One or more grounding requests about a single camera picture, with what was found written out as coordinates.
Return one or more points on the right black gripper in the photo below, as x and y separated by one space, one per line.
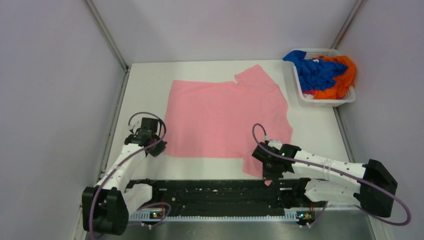
267 175

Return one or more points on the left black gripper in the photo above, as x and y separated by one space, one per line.
160 148

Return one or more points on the pink t shirt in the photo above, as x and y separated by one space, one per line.
216 120

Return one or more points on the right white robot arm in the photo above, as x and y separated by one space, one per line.
323 179

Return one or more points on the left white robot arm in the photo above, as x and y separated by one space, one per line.
119 176

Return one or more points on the white plastic laundry basket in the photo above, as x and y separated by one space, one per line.
306 98

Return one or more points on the blue t shirt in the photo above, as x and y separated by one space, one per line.
315 74

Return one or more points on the orange t shirt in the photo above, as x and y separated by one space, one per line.
342 82

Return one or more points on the white toothed cable duct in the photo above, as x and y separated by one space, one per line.
147 216

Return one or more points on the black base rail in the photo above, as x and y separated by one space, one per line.
180 206

